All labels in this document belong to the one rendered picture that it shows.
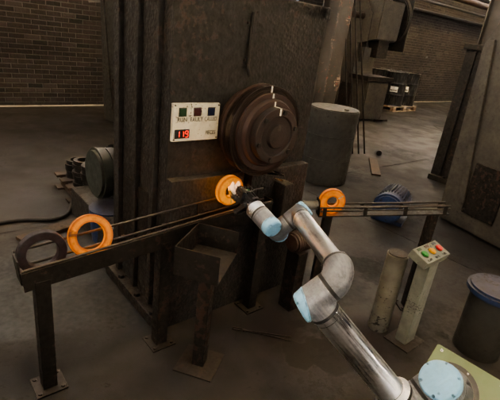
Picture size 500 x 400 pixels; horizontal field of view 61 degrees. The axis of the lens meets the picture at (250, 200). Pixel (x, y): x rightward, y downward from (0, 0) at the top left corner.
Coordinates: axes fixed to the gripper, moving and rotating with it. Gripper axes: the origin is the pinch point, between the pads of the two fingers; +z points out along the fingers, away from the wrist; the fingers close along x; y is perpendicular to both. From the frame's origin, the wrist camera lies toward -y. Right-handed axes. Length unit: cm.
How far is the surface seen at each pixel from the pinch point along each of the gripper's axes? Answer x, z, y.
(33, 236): 92, -1, -9
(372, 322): -78, -73, -61
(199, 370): 28, -50, -73
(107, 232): 62, 0, -15
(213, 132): 4.6, 19.0, 20.4
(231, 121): 2.4, 10.7, 31.7
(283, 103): -24.9, 7.9, 42.3
